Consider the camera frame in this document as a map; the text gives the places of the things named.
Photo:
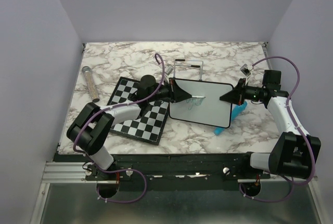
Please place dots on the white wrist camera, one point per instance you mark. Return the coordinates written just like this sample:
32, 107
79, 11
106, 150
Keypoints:
169, 70
246, 69

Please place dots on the black framed whiteboard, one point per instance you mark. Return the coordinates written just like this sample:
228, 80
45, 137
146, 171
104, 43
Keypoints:
208, 111

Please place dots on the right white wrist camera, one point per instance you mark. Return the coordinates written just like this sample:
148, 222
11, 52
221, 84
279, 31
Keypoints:
246, 69

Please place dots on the aluminium frame rail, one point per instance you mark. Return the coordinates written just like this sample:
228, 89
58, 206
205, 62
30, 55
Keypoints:
76, 172

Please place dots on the white green marker pen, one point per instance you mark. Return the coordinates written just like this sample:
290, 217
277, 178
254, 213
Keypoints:
198, 97

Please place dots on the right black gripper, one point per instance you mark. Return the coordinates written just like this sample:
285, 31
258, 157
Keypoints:
235, 95

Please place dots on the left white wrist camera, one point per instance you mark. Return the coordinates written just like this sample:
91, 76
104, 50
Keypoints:
169, 70

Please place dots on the blue cylindrical tube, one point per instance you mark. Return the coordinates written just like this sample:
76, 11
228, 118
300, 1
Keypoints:
235, 112

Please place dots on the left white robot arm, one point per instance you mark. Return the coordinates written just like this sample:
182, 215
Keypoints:
90, 129

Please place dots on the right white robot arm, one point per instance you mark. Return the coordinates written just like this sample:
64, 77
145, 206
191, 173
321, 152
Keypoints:
295, 152

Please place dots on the glittery silver tube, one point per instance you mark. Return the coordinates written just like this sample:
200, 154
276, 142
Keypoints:
92, 90

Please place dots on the black and white chessboard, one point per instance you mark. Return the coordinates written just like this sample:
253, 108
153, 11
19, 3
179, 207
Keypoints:
148, 128

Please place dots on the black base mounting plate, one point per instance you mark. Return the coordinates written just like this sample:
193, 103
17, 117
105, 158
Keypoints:
177, 172

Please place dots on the wire whiteboard stand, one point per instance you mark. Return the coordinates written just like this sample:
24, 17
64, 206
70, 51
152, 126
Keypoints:
188, 68

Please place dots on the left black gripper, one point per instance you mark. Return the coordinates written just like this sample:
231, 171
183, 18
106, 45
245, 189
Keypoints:
178, 93

